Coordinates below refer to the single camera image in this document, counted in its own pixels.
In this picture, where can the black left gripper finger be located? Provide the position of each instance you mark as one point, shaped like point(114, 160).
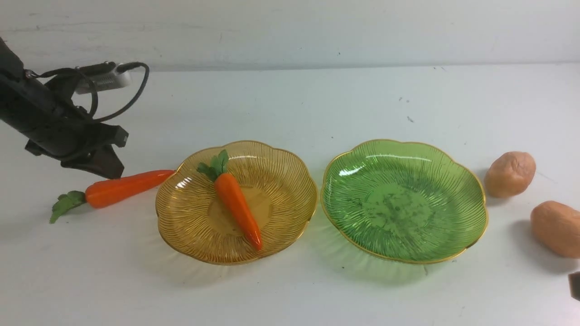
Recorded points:
point(101, 161)

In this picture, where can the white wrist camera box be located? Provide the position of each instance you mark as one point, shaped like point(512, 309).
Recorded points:
point(107, 76)

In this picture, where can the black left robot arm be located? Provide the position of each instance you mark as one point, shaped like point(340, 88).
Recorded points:
point(12, 89)

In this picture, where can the brown toy potato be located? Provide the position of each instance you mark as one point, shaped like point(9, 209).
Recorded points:
point(557, 227)
point(510, 175)

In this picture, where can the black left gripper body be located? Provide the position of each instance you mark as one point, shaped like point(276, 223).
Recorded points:
point(57, 128)

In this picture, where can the green ribbed plastic plate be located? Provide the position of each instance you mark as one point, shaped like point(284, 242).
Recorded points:
point(407, 202)

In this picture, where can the amber ribbed plastic plate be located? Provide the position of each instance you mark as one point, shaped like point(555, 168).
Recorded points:
point(278, 188)

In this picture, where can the orange toy carrot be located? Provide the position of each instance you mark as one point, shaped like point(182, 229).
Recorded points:
point(108, 192)
point(229, 192)

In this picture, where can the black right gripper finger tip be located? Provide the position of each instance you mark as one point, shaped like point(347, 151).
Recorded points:
point(574, 285)

